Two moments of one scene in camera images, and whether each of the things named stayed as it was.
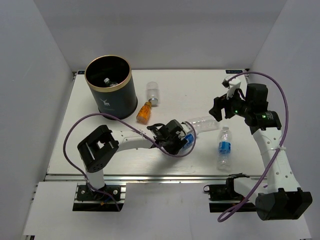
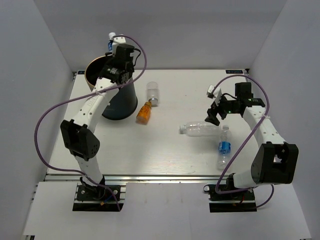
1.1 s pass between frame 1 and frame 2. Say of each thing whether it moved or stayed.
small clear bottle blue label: stayed
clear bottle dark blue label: moved
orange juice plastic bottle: stayed
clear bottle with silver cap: stayed
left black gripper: moved
